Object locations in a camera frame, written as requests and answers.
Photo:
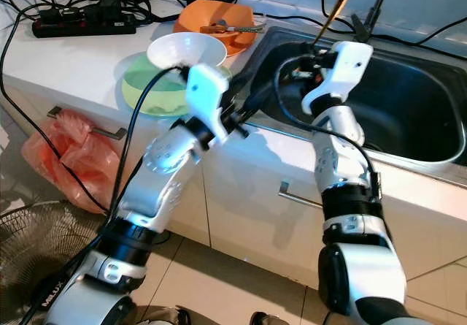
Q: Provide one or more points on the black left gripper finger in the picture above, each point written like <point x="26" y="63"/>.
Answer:
<point x="258" y="93"/>

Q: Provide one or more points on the golden metal spoon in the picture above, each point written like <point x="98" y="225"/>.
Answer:
<point x="336" y="9"/>

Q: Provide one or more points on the light green plate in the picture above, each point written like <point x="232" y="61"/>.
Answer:
<point x="153" y="95"/>

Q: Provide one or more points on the white bowl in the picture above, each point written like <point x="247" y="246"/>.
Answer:
<point x="175" y="47"/>

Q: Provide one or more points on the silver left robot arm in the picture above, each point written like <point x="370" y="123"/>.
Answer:
<point x="160" y="186"/>

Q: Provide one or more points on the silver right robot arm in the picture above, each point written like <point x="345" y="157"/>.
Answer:
<point x="343" y="171"/>

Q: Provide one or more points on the white kitchen cabinet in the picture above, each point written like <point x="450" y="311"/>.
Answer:
<point x="248" y="208"/>

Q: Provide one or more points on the orange bowl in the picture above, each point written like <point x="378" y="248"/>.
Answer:
<point x="242" y="39"/>

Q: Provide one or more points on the stainless steel sink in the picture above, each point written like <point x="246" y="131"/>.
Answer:
<point x="408" y="98"/>

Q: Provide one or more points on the orange plate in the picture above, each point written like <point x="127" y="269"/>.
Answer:
<point x="197" y="14"/>

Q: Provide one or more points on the orange plastic bag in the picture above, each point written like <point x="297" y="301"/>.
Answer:
<point x="66" y="164"/>

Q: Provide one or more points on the black power strip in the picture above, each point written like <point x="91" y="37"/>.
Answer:
<point x="80" y="24"/>

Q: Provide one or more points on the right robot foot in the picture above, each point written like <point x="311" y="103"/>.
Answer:
<point x="263" y="319"/>

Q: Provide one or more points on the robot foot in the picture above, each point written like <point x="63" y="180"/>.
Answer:
<point x="164" y="318"/>
<point x="263" y="319"/>

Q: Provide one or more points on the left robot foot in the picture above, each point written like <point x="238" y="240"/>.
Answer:
<point x="164" y="318"/>

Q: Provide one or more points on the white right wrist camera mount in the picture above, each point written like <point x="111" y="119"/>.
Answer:
<point x="350" y="62"/>

